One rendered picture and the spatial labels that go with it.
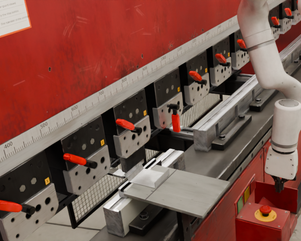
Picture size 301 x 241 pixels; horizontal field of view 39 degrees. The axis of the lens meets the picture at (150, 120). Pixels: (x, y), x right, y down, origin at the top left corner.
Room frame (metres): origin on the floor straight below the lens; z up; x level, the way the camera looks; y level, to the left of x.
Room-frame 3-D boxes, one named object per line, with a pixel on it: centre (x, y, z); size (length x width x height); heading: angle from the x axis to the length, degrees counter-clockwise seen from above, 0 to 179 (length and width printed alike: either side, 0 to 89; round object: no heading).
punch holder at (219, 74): (1.63, -0.28, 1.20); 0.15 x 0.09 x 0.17; 144
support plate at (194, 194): (1.08, -0.05, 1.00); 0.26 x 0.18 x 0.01; 54
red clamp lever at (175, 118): (1.26, -0.08, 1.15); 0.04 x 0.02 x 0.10; 54
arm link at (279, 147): (1.25, -0.43, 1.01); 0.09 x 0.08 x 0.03; 55
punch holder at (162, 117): (1.31, -0.04, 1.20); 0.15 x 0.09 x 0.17; 144
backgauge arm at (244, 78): (2.48, -0.43, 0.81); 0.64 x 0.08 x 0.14; 54
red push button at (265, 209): (1.18, -0.35, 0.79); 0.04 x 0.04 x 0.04
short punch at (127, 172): (1.17, 0.07, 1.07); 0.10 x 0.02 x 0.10; 144
